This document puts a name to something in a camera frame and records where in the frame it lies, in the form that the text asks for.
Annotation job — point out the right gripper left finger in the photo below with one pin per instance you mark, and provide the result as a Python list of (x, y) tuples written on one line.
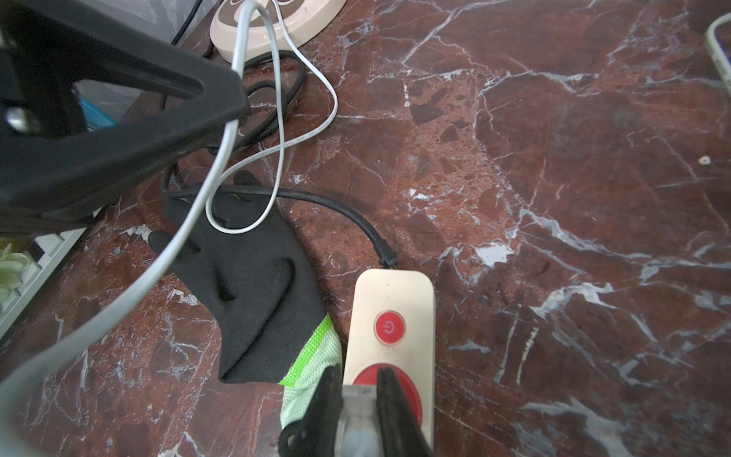
[(315, 434)]

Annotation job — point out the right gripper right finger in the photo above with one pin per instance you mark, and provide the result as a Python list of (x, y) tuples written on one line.
[(400, 433)]

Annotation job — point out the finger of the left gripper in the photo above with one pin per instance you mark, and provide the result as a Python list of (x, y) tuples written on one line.
[(91, 107)]

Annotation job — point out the beige red power strip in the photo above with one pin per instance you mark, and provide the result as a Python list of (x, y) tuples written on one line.
[(393, 326)]

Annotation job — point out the black work glove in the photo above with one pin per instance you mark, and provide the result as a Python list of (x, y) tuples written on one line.
[(264, 295)]

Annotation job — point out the beige desk fan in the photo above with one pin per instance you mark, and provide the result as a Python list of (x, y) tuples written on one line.
[(303, 20)]

